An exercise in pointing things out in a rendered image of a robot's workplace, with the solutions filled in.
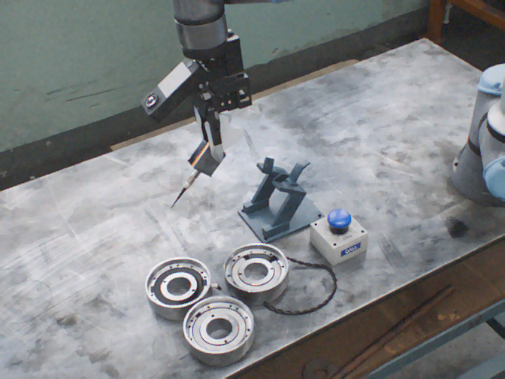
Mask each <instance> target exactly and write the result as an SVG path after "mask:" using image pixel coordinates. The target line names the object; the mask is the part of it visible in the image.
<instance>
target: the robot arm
mask: <svg viewBox="0 0 505 379"><path fill-rule="evenodd" d="M292 1H298V0H171V7H173V11H174V18H175V23H176V27H177V35H178V39H179V42H180V44H181V48H182V53H183V55H184V56H185V59H184V60H183V61H182V62H181V63H180V64H179V65H178V66H177V67H176V68H175V69H174V70H173V71H172V72H171V73H170V74H169V75H168V76H167V77H166V78H165V79H164V80H163V81H162V82H161V83H159V84H158V85H157V86H156V87H155V88H154V89H153V90H152V91H151V92H150V93H149V94H148V95H147V96H146V97H145V98H144V100H143V101H142V102H141V107H142V108H143V110H144V112H145V114H146V115H147V116H148V117H149V118H150V119H151V120H152V121H154V122H155V123H157V124H160V123H161V121H163V119H164V118H166V116H167V115H169V114H170V113H171V112H172V111H173V110H174V109H175V108H176V107H177V106H178V105H179V104H180V103H181V102H182V101H183V100H184V99H186V98H187V97H188V96H190V99H191V103H192V109H193V111H194V115H195V119H196V123H197V124H198V129H199V132H200V135H201V138H202V140H203V139H204V140H206V141H208V143H209V145H210V155H211V156H212V157H213V158H214V159H215V160H216V161H217V162H218V163H221V162H222V160H223V153H224V151H225V150H226V149H227V147H229V146H231V145H232V144H234V143H235V142H237V141H239V140H240V139H242V137H243V134H244V132H243V129H242V128H241V127H235V126H230V122H231V114H230V113H225V112H224V111H232V110H234V109H236V108H239V110H240V109H242V108H246V107H249V106H251V105H253V102H252V96H251V89H250V83H249V76H248V75H247V74H245V73H244V71H243V60H242V55H241V48H240V38H239V37H238V36H236V35H234V33H233V31H232V30H230V29H229V30H228V25H227V20H226V15H225V5H232V4H252V3H274V4H279V3H282V2H292ZM200 61H201V63H200ZM239 77H242V78H240V79H239ZM243 86H247V87H248V93H249V99H248V100H245V101H242V102H240V100H243V99H246V97H245V93H243V91H242V90H240V88H242V87H243ZM477 89H478V90H477V94H476V102H475V106H474V111H473V119H471V123H470V130H469V135H468V139H467V142H466V144H465V145H464V146H463V148H462V149H461V151H459V153H458V155H457V156H456V158H455V160H454V162H453V164H452V171H451V180H452V184H453V186H454V187H455V188H456V189H457V191H459V192H460V194H462V195H463V196H465V197H467V198H469V199H470V200H472V201H475V202H478V203H479V204H481V205H486V206H491V207H498V208H505V64H500V65H496V66H495V67H492V68H489V69H487V70H486V71H485V72H484V73H483V74H482V76H481V80H480V81H479V84H478V85H477Z"/></svg>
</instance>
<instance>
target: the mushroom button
mask: <svg viewBox="0 0 505 379"><path fill-rule="evenodd" d="M327 221H328V224H329V225H330V226H333V227H334V228H337V229H342V228H345V227H347V226H349V225H350V223H351V222H352V217H351V215H350V214H349V212H347V211H345V210H341V209H337V210H333V211H331V212H330V213H329V214H328V217H327Z"/></svg>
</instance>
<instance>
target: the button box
mask: <svg viewBox="0 0 505 379"><path fill-rule="evenodd" d="M367 242H368V231H367V230H366V229H365V228H363V227H362V226H361V225H360V224H359V223H358V222H357V221H356V220H355V219H354V218H352V222H351V223H350V225H349V226H347V227H345V228H342V229H337V228H334V227H333V226H330V225H329V224H328V221H327V217H324V218H322V219H321V220H317V221H316V222H314V223H311V224H310V243H311V244H312V245H313V246H314V247H315V248H316V249H317V250H318V251H319V252H320V253H321V254H322V255H323V257H324V258H325V259H326V260H327V261H328V262H329V263H330V264H331V267H332V268H333V267H336V266H338V265H340V264H341V263H342V262H345V261H347V260H349V259H351V258H353V257H355V256H357V255H359V254H361V253H364V252H366V251H367Z"/></svg>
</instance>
